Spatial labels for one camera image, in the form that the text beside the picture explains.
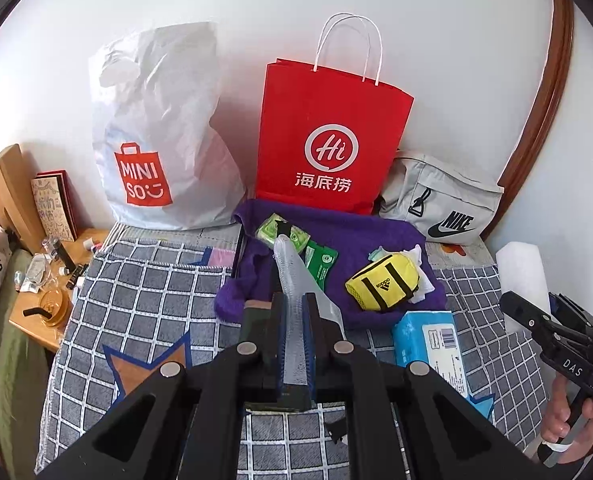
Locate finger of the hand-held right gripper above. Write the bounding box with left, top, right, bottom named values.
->
left=500, top=291, right=593, bottom=392
left=549, top=294, right=593, bottom=343

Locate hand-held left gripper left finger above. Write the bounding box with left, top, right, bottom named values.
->
left=36, top=291, right=287, bottom=480

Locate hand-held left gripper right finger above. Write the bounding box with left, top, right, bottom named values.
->
left=301, top=292, right=544, bottom=480

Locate translucent mesh pouch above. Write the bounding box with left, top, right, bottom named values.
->
left=274, top=234, right=347, bottom=386

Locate green tissue pack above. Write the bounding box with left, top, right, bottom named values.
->
left=255, top=212, right=311, bottom=256

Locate person's right hand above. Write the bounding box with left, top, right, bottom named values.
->
left=540, top=375, right=593, bottom=458

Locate white foam roll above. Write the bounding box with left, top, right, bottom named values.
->
left=495, top=241, right=551, bottom=333

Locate dark green small packet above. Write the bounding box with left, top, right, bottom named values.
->
left=303, top=240, right=341, bottom=292

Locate small yellow bag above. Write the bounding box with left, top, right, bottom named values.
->
left=345, top=252, right=423, bottom=314

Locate blue tissue pack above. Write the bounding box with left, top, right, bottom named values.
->
left=392, top=310, right=472, bottom=403

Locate purple towel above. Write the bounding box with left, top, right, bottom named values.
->
left=214, top=199, right=449, bottom=331

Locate checked blue blanket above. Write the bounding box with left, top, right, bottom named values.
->
left=35, top=222, right=567, bottom=480

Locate grey waist bag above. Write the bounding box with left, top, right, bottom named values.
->
left=379, top=150, right=506, bottom=247

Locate amber glass dish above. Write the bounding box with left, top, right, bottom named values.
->
left=39, top=287, right=72, bottom=328

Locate black bottle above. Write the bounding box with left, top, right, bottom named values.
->
left=56, top=240, right=77, bottom=273

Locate red paper bag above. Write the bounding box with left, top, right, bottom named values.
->
left=255, top=12, right=416, bottom=217

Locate wooden nightstand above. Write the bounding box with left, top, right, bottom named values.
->
left=9, top=227, right=110, bottom=353

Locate clear plastic wrapper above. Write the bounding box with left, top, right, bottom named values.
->
left=14, top=252, right=52, bottom=296

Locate green bed sheet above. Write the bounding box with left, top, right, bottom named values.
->
left=0, top=250, right=52, bottom=461

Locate white plastic shopping bag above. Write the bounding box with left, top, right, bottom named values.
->
left=87, top=21, right=247, bottom=232

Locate patterned notebook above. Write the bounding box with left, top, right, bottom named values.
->
left=30, top=170, right=80, bottom=243

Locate wooden headboard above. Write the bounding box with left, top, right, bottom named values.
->
left=0, top=144, right=47, bottom=253

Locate brown wooden door frame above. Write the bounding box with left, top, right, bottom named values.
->
left=496, top=0, right=576, bottom=218

